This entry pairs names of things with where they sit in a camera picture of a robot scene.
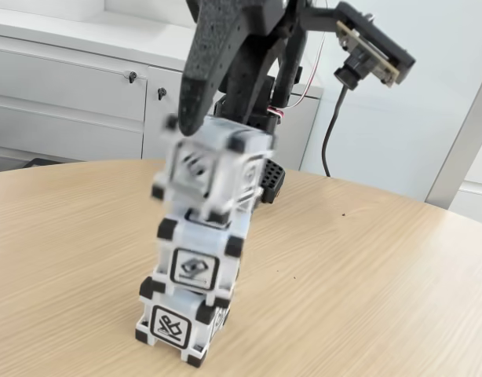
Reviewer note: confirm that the white cube house symbol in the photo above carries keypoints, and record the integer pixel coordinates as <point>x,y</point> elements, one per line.
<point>225,176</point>

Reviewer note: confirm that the small cabinet key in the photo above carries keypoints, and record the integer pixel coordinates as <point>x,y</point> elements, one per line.
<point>162,94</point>
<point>133,77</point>

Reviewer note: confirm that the white cube zigzag symbol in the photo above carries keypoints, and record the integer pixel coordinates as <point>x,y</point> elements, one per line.
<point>194,267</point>

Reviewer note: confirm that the white cabinet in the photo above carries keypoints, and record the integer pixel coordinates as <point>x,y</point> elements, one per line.
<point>68,102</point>

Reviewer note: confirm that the white cube crossed-loop symbol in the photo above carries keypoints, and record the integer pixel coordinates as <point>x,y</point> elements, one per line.
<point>170,326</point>

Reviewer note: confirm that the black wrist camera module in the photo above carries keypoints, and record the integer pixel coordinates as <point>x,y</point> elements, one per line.
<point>382,47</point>

